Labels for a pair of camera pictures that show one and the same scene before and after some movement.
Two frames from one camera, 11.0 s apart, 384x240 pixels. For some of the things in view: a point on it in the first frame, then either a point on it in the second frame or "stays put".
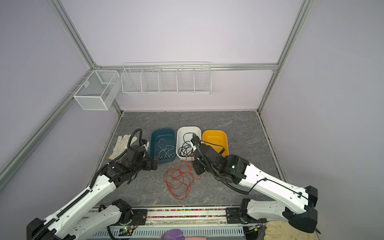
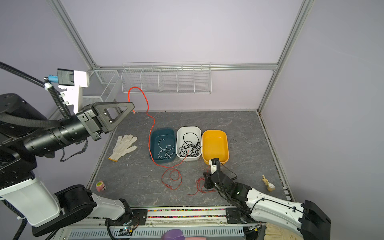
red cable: [179, 181] to [171, 167]
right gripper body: [199, 168] to [209, 183]
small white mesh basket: [99, 90] stays put
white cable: [163, 153] stays put
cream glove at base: [279, 230] stays put
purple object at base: [173, 234] stays put
